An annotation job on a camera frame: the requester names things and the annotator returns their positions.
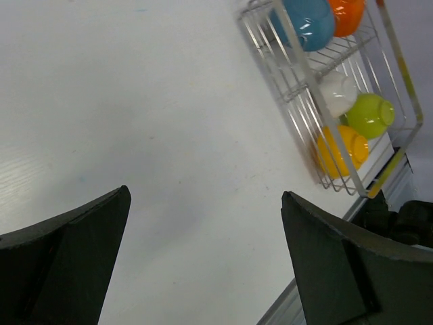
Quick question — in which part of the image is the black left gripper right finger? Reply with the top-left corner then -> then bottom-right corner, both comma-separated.
281,192 -> 432,324

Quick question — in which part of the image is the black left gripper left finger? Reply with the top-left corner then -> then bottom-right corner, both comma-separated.
1,186 -> 131,324

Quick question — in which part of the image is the yellow orange bowl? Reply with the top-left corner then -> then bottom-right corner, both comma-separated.
316,124 -> 370,180

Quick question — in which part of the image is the lime green bowl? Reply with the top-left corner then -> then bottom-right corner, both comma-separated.
340,93 -> 395,140

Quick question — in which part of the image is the patterned flower-shaped bowl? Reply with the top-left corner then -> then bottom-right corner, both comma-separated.
319,70 -> 359,118

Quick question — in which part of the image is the blue ceramic bowl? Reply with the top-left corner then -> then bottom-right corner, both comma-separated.
283,0 -> 336,52

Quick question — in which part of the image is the white bowl orange outside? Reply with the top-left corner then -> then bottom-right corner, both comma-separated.
328,0 -> 365,37

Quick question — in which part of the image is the aluminium table edge rail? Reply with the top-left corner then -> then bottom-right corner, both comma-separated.
260,158 -> 412,324

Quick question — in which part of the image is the steel wire dish rack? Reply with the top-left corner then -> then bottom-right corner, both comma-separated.
240,1 -> 424,198

